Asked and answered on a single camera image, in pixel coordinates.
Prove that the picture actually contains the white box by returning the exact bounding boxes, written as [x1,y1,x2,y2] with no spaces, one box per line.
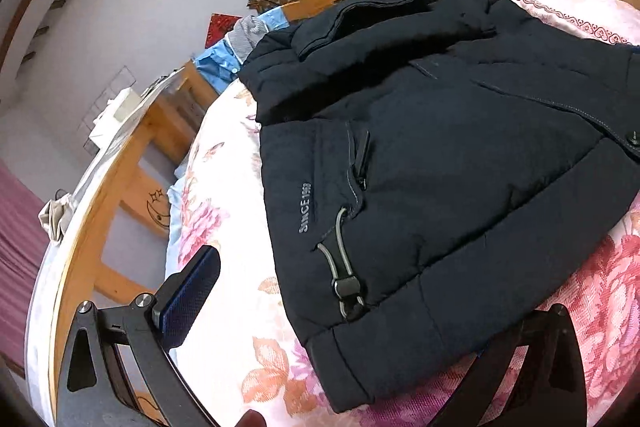
[90,88,141,142]

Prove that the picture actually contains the wooden bed frame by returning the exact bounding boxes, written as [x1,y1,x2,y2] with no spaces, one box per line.
[47,0,640,427]

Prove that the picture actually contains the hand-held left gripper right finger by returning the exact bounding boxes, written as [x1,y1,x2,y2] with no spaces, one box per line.
[430,304,588,427]

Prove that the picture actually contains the pink floral blanket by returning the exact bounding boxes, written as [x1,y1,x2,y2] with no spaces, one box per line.
[165,0,640,427]

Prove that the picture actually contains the grey knitted cloth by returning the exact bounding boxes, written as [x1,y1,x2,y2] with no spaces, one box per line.
[225,16,266,60]

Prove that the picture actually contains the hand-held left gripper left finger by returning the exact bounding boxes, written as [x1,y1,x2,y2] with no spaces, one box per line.
[52,244,222,427]

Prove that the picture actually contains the beige crumpled cloth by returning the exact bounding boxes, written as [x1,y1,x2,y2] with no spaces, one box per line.
[39,199,76,242]

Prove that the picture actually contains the light blue bed sheet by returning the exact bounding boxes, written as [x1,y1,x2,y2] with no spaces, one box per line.
[164,167,190,278]

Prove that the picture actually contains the red wall decoration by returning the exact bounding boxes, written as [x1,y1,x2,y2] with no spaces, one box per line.
[205,13,243,50]

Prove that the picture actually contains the pink curtain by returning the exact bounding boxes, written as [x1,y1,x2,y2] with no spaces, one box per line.
[0,159,48,373]

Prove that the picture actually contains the person's left hand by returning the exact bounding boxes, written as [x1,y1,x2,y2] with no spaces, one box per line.
[234,409,267,427]

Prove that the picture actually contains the dark navy padded jacket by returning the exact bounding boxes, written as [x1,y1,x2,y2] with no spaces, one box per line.
[239,0,640,414]

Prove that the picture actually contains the light blue cloth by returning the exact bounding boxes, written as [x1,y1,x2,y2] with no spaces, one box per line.
[194,7,291,98]

